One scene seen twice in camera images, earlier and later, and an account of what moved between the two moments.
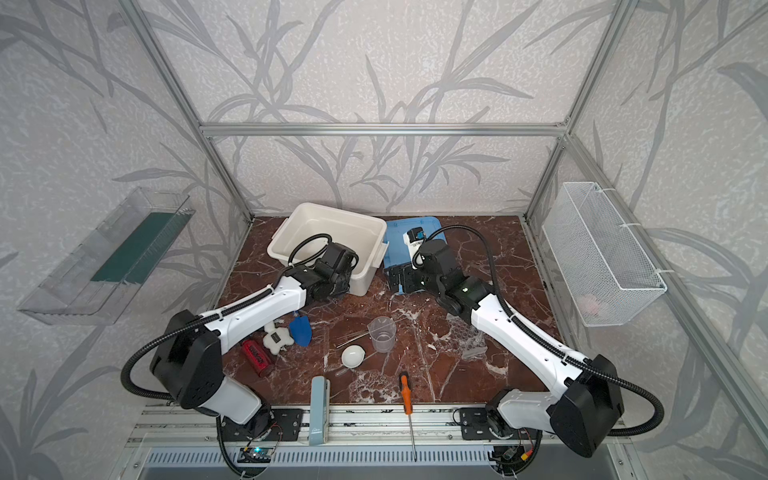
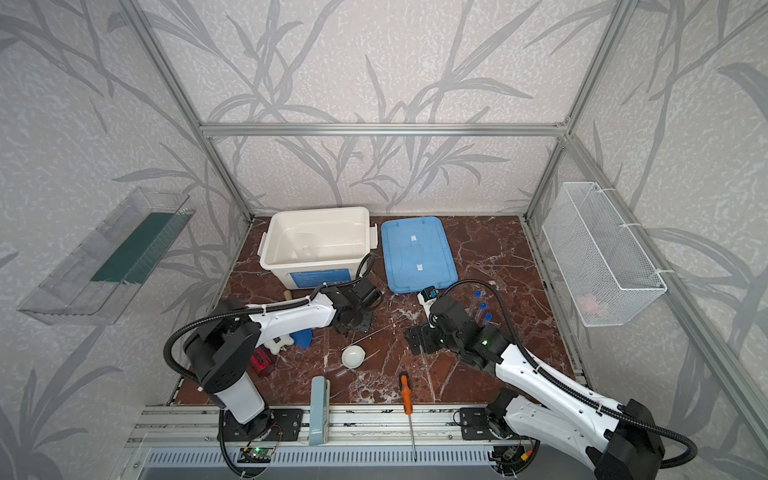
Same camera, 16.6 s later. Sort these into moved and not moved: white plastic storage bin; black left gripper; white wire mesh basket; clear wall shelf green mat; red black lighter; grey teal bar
Moved: white plastic storage bin; black left gripper
Not moved: grey teal bar; white wire mesh basket; clear wall shelf green mat; red black lighter
